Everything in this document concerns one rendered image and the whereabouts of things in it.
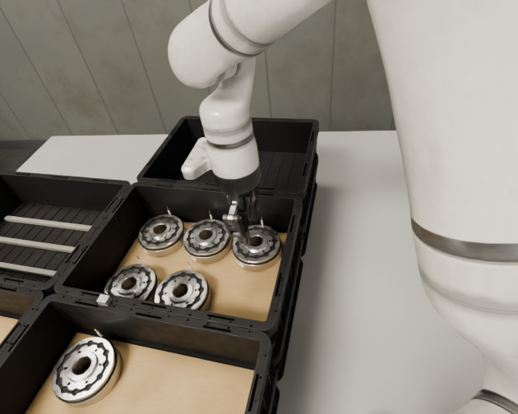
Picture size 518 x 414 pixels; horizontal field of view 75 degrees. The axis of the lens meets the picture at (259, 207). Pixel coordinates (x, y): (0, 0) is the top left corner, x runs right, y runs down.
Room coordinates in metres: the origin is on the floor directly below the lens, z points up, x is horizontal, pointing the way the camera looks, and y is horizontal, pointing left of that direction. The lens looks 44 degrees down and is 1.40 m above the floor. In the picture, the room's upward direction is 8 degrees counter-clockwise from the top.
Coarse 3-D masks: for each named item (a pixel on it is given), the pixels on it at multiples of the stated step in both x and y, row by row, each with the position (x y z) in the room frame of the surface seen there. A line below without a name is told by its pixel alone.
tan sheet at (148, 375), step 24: (144, 360) 0.26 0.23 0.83; (168, 360) 0.25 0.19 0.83; (192, 360) 0.25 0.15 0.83; (48, 384) 0.24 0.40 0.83; (120, 384) 0.22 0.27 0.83; (144, 384) 0.22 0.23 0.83; (168, 384) 0.21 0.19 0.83; (192, 384) 0.21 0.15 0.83; (216, 384) 0.20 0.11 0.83; (240, 384) 0.20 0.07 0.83; (48, 408) 0.20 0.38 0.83; (72, 408) 0.20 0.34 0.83; (96, 408) 0.19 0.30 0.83; (120, 408) 0.19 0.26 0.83; (144, 408) 0.18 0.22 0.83; (168, 408) 0.18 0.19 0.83; (192, 408) 0.17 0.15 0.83; (216, 408) 0.17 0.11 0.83; (240, 408) 0.16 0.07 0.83
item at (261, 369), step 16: (48, 304) 0.33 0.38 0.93; (64, 304) 0.33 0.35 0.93; (80, 304) 0.32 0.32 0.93; (96, 304) 0.32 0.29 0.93; (112, 304) 0.31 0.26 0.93; (32, 320) 0.30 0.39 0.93; (160, 320) 0.27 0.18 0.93; (176, 320) 0.27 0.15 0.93; (192, 320) 0.26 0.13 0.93; (16, 336) 0.28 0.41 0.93; (240, 336) 0.23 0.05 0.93; (256, 336) 0.22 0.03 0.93; (0, 368) 0.23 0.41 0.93; (256, 368) 0.18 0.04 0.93; (256, 384) 0.16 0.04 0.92; (256, 400) 0.14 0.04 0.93
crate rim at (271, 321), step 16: (128, 192) 0.60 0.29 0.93; (208, 192) 0.56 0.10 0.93; (272, 192) 0.53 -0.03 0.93; (96, 240) 0.47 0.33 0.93; (288, 240) 0.39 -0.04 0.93; (80, 256) 0.43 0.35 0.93; (288, 256) 0.36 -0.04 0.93; (64, 272) 0.40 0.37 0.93; (288, 272) 0.33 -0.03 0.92; (64, 288) 0.36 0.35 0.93; (128, 304) 0.31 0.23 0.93; (160, 304) 0.30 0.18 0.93; (272, 304) 0.27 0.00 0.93; (208, 320) 0.26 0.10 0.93; (224, 320) 0.25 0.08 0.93; (240, 320) 0.25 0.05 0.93; (256, 320) 0.25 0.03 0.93; (272, 320) 0.24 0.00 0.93
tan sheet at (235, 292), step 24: (120, 264) 0.48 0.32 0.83; (168, 264) 0.46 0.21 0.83; (192, 264) 0.45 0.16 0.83; (216, 264) 0.44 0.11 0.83; (216, 288) 0.38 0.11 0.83; (240, 288) 0.37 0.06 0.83; (264, 288) 0.36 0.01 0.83; (216, 312) 0.33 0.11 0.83; (240, 312) 0.32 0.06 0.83; (264, 312) 0.31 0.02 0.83
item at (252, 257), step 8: (264, 232) 0.48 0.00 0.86; (272, 232) 0.48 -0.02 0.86; (272, 240) 0.46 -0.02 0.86; (240, 248) 0.45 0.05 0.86; (264, 248) 0.44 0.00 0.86; (272, 248) 0.44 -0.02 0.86; (240, 256) 0.43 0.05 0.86; (248, 256) 0.43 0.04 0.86; (256, 256) 0.42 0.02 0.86; (264, 256) 0.42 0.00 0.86; (272, 256) 0.42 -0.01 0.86
